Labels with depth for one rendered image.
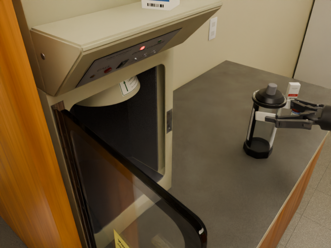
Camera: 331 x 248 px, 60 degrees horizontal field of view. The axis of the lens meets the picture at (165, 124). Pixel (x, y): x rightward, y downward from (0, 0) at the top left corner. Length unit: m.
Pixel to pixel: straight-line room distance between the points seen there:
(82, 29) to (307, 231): 1.97
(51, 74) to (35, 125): 0.09
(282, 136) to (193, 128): 0.35
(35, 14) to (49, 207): 0.27
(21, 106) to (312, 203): 2.17
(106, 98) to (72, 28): 0.22
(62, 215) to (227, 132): 0.83
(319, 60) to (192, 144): 2.62
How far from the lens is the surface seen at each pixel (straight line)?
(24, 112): 0.37
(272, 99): 0.96
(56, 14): 0.47
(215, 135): 1.16
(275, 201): 0.95
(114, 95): 0.61
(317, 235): 2.19
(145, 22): 0.43
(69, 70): 0.39
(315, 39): 3.50
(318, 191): 2.47
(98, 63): 0.42
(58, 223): 0.49
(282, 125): 0.92
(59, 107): 0.50
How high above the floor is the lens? 1.62
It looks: 35 degrees down
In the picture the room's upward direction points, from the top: straight up
